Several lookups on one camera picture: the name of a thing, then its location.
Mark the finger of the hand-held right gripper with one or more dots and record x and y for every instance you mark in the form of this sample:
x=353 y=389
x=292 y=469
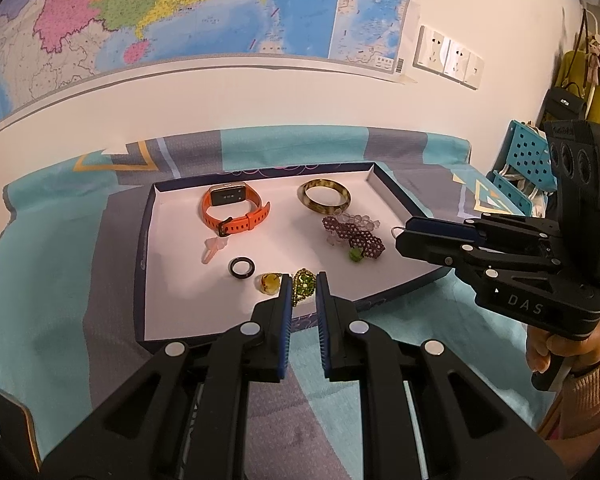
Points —
x=440 y=227
x=430 y=247

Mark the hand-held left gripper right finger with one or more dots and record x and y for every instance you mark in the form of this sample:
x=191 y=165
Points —
x=324 y=330

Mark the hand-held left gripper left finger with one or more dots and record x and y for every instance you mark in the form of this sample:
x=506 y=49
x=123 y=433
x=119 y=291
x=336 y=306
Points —
x=284 y=330

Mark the pink key-shaped charm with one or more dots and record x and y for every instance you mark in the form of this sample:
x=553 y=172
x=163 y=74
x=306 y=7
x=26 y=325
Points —
x=212 y=252

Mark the white tray with dark rim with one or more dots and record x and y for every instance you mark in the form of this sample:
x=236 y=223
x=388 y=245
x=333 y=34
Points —
x=180 y=285

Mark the person's right forearm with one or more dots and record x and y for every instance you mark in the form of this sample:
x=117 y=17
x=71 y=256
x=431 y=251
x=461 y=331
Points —
x=590 y=405

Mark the person's right hand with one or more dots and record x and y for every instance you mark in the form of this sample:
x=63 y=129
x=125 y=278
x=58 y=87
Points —
x=540 y=355

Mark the green bead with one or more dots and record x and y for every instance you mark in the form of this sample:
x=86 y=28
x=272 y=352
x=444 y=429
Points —
x=355 y=255

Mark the blue perforated storage rack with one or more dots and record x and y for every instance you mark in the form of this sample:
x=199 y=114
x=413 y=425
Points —
x=525 y=155

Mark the black handbag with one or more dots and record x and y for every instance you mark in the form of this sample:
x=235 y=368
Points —
x=562 y=102

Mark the white coat rack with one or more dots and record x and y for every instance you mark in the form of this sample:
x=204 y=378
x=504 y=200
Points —
x=592 y=95

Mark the orange smartwatch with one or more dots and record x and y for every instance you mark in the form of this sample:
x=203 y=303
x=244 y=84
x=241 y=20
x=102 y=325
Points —
x=250 y=220

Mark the tortoiseshell bangle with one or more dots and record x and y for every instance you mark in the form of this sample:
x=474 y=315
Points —
x=312 y=206

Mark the teal grey printed blanket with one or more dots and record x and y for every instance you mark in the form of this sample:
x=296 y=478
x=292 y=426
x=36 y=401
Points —
x=55 y=285

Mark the dark board orange edge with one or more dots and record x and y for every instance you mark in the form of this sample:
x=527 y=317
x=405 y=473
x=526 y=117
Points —
x=15 y=430

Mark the colourful wall map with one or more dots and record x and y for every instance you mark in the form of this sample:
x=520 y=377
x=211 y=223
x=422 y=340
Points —
x=180 y=0

